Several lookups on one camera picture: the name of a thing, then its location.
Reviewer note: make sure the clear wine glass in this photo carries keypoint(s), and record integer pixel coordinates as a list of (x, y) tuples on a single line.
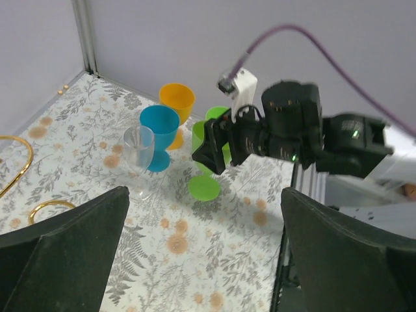
[(139, 144)]

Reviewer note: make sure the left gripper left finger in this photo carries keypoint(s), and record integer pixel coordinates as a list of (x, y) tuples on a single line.
[(63, 263)]

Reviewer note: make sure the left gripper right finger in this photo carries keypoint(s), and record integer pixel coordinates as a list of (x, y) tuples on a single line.
[(344, 264)]

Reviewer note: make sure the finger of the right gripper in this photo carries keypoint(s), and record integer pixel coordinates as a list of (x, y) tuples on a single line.
[(208, 141)]

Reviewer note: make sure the orange wine glass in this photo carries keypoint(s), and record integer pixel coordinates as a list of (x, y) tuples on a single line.
[(180, 98)]

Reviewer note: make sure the floral table mat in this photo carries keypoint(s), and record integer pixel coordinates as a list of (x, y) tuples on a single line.
[(175, 253)]

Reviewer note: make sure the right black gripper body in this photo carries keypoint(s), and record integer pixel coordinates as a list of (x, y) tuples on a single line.
[(247, 135)]

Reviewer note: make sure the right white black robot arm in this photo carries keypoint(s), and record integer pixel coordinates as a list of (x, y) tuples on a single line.
[(291, 127)]

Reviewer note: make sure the blue wine glass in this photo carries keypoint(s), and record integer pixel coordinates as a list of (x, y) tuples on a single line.
[(164, 122)]

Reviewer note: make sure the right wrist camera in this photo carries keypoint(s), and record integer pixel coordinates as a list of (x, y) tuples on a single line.
[(241, 89)]

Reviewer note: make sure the gold wire glass rack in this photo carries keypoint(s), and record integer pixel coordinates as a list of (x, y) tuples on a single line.
[(19, 175)]

